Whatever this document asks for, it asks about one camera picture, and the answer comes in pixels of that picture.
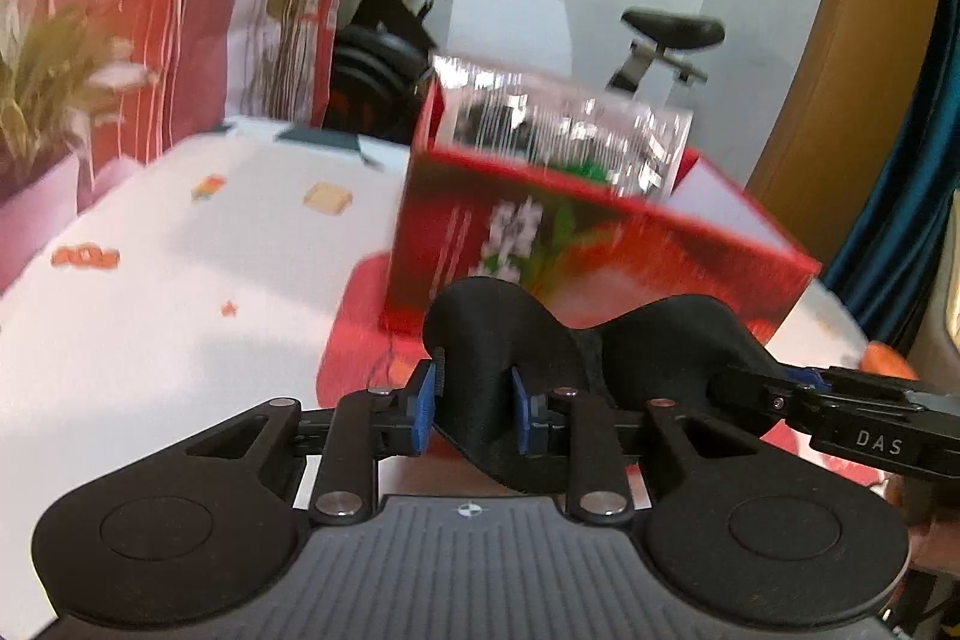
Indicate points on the black exercise bike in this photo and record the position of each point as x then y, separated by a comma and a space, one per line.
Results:
375, 63

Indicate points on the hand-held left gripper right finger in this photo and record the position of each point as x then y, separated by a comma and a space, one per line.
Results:
525, 420

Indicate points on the clear packet with black item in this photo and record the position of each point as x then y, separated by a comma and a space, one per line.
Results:
525, 115

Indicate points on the person's right hand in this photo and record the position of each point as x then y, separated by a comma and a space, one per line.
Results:
934, 535

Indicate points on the orange dish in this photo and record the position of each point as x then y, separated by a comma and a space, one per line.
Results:
885, 356

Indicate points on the clear packet with green item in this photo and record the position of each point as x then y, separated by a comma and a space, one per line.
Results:
585, 169

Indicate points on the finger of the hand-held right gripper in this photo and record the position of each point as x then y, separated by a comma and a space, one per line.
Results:
757, 396
806, 376

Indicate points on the yellow-brown wooden door frame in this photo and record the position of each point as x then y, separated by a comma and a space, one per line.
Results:
840, 48

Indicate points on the black eye mask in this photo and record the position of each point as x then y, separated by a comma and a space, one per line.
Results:
510, 340

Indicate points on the blue curtain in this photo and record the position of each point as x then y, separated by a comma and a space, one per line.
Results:
922, 160

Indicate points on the red strawberry printed cardboard box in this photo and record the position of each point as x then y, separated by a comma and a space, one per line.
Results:
675, 265

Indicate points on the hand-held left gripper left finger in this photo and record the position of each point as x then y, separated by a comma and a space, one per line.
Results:
424, 405

